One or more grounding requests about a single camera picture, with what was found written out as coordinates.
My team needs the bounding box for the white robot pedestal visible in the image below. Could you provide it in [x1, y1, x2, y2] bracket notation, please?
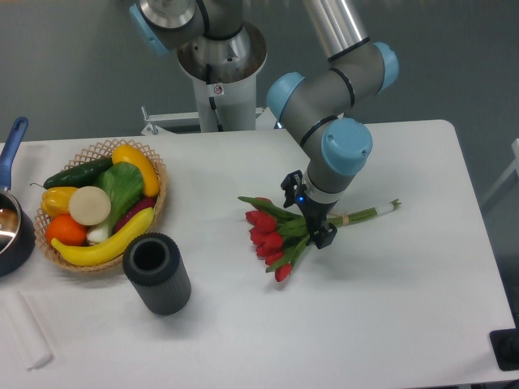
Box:
[177, 22, 267, 132]

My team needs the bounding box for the yellow bell pepper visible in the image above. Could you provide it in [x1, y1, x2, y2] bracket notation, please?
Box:
[41, 186, 78, 218]

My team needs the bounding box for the long yellow squash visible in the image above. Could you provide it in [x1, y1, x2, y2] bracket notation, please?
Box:
[51, 207, 155, 267]

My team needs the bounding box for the green cucumber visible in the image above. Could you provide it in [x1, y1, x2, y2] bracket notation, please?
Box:
[31, 157, 113, 190]

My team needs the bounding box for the green bok choy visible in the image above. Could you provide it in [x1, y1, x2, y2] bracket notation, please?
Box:
[87, 162, 144, 245]

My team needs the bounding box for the round beige disc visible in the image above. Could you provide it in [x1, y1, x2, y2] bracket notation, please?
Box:
[68, 186, 111, 226]

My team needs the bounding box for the purple eggplant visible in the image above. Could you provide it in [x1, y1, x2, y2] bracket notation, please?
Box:
[113, 197, 156, 233]

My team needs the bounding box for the short yellow squash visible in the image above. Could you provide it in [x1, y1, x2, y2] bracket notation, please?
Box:
[112, 144, 160, 197]

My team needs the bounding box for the dark grey ribbed vase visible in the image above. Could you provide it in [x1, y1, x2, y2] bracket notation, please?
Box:
[122, 233, 191, 315]

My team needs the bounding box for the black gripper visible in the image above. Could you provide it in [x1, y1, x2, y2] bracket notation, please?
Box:
[281, 170, 337, 250]

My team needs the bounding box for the blue-handled dark saucepan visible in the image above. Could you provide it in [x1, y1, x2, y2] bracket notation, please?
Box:
[1, 117, 35, 277]

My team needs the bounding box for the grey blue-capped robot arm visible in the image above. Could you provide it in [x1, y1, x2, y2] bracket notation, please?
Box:
[129, 1, 399, 248]

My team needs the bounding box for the white folded cloth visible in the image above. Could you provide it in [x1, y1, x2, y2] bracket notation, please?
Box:
[3, 292, 54, 370]

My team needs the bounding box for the orange fruit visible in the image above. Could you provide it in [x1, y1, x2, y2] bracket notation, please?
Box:
[45, 215, 87, 246]

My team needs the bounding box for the white metal base frame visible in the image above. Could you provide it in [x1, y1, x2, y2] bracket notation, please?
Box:
[140, 106, 282, 136]

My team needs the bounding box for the white furniture at right edge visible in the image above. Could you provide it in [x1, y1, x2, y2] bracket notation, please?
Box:
[482, 139, 518, 207]

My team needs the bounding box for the red tulip bouquet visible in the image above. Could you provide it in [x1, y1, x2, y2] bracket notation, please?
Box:
[237, 195, 402, 283]

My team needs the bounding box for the black device at table edge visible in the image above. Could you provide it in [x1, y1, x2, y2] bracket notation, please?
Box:
[489, 328, 518, 371]

